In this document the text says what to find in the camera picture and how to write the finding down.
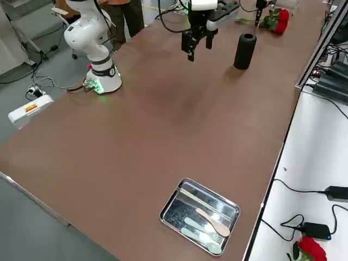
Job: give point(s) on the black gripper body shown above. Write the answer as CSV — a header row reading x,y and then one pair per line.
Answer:
x,y
197,20
262,4

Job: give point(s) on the red rose bouquet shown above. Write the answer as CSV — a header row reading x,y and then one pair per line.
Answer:
x,y
282,19

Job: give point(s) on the black cylindrical vase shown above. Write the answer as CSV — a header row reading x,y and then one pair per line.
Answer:
x,y
244,51

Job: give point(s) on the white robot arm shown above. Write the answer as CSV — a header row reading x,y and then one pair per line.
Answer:
x,y
179,4
89,32

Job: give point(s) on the person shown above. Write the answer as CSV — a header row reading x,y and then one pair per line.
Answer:
x,y
133,19

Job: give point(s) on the black finned power brick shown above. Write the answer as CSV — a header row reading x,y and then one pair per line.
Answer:
x,y
340,69
334,89

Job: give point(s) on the white wheeled chair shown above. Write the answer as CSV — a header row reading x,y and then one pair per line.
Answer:
x,y
58,11

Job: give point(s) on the white power strip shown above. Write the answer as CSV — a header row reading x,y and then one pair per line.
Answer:
x,y
36,92

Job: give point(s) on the white controller box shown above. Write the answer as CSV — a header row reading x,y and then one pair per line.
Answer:
x,y
32,111

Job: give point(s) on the steel tray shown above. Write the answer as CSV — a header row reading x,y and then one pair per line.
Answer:
x,y
179,214

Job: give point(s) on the wooden spoon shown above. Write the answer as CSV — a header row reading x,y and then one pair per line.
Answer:
x,y
217,227

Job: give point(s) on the black power adapter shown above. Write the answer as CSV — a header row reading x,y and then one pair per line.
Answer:
x,y
338,193

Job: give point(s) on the small black box blue light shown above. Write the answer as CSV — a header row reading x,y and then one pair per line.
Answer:
x,y
316,230

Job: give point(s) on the spare red rose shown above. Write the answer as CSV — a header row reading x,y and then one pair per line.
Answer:
x,y
312,248

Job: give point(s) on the aluminium frame post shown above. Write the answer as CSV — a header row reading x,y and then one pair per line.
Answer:
x,y
318,46

